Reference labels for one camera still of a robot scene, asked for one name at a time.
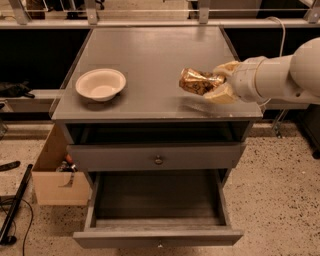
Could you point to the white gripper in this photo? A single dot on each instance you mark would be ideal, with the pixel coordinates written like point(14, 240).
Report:
point(246, 80)

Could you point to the orange soda can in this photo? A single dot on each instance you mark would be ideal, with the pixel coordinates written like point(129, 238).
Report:
point(198, 82)

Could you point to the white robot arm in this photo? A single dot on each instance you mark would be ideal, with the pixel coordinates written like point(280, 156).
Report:
point(292, 78)

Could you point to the closed grey top drawer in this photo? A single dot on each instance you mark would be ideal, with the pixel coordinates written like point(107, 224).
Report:
point(145, 157)

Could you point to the grey wooden drawer cabinet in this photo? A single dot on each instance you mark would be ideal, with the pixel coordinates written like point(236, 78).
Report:
point(152, 108)

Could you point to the open grey middle drawer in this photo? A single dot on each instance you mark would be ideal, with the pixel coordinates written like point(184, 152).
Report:
point(173, 208)

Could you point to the white paper bowl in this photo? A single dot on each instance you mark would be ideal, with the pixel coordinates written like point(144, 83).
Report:
point(100, 85)

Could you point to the items inside cardboard box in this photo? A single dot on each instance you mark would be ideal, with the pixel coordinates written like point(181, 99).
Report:
point(67, 165)

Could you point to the cardboard box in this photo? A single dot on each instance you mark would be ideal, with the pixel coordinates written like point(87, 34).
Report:
point(51, 187)

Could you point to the black object on ledge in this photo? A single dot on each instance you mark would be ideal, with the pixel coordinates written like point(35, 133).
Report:
point(12, 90)

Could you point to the black pole on floor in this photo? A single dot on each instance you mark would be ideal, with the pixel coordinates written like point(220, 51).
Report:
point(5, 239)

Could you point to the black tool on floor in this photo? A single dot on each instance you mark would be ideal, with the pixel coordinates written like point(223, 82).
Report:
point(9, 166)

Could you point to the metal rail frame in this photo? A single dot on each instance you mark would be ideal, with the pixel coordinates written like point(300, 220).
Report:
point(15, 15)

